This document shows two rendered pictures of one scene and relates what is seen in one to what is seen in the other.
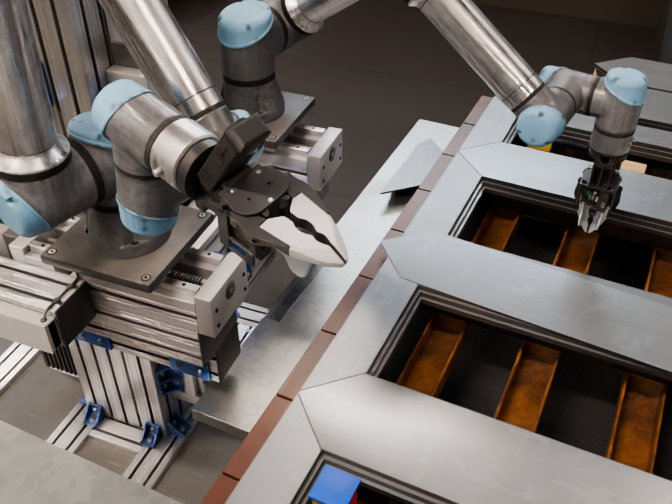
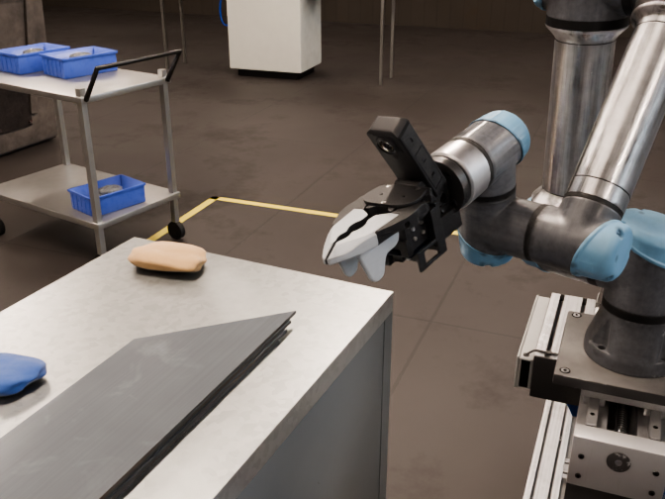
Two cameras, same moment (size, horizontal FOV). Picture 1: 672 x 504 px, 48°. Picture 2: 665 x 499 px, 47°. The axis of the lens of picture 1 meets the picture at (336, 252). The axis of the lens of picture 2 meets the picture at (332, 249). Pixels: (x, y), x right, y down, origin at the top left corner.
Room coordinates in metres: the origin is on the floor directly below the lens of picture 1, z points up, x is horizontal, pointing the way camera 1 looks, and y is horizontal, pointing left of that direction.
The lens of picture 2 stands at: (0.58, -0.71, 1.71)
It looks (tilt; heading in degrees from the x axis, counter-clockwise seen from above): 24 degrees down; 90
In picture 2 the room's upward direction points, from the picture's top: straight up
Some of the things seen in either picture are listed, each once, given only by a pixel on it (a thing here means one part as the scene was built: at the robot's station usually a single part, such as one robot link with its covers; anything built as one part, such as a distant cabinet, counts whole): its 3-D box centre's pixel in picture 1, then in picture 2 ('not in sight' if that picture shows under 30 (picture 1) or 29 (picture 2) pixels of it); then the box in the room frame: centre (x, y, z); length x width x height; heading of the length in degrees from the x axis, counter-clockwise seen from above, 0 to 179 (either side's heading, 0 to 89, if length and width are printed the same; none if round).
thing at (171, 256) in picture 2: not in sight; (168, 256); (0.26, 0.68, 1.07); 0.16 x 0.10 x 0.04; 157
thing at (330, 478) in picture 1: (334, 490); not in sight; (0.65, 0.00, 0.88); 0.06 x 0.06 x 0.02; 65
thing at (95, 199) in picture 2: not in sight; (80, 147); (-0.75, 3.24, 0.52); 1.11 x 0.65 x 1.05; 151
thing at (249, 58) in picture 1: (248, 38); not in sight; (1.54, 0.19, 1.20); 0.13 x 0.12 x 0.14; 149
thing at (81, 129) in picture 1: (108, 155); (643, 258); (1.07, 0.38, 1.20); 0.13 x 0.12 x 0.14; 140
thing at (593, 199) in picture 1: (601, 176); not in sight; (1.24, -0.52, 1.05); 0.09 x 0.08 x 0.12; 155
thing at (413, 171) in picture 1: (426, 168); not in sight; (1.81, -0.26, 0.70); 0.39 x 0.12 x 0.04; 155
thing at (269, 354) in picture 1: (367, 244); not in sight; (1.51, -0.08, 0.66); 1.30 x 0.20 x 0.03; 155
